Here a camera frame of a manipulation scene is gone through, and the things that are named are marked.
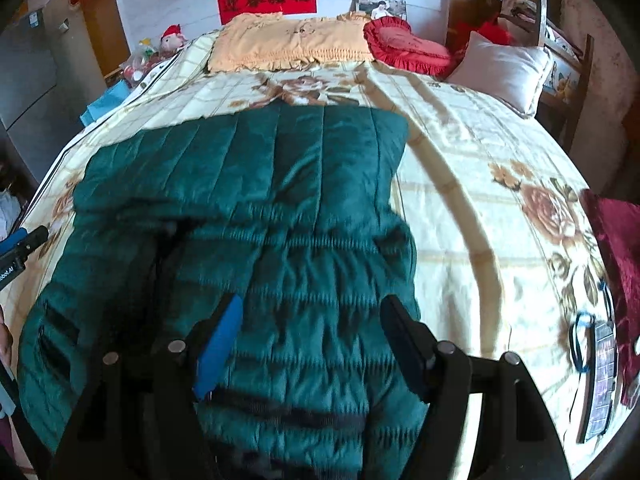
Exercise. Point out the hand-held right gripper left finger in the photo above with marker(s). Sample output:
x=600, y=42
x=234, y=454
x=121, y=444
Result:
x=220, y=345

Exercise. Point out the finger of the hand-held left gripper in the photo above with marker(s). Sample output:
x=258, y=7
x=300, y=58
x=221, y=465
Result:
x=35, y=236

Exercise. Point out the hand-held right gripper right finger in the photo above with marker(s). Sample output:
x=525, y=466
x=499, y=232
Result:
x=407, y=345

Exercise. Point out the green quilted jacket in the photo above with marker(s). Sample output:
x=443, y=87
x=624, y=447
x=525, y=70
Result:
x=280, y=200

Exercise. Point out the red clothes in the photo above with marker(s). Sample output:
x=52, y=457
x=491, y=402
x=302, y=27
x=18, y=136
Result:
x=492, y=35

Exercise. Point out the grey refrigerator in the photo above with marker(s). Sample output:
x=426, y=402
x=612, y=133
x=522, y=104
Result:
x=30, y=75

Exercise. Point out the floral bedsheet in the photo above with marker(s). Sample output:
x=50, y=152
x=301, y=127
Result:
x=475, y=185

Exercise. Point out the black phone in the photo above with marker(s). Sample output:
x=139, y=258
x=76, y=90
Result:
x=600, y=385

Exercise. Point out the wooden door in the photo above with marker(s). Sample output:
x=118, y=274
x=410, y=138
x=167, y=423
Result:
x=105, y=35

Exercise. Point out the dark red blanket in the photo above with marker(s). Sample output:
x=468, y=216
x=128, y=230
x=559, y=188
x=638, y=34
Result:
x=620, y=260

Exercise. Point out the plush toy with red hat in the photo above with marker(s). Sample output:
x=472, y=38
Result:
x=172, y=40

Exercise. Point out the white pillow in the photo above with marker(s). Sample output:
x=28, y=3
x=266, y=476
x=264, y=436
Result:
x=500, y=72

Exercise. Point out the red heart cushion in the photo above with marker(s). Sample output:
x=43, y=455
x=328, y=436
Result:
x=410, y=45

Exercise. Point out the yellow frilled pillow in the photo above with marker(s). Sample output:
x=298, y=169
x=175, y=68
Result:
x=280, y=42

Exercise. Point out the wooden chair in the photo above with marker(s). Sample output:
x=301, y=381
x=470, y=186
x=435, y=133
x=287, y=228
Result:
x=575, y=75

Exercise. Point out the framed photo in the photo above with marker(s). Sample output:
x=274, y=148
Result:
x=380, y=9

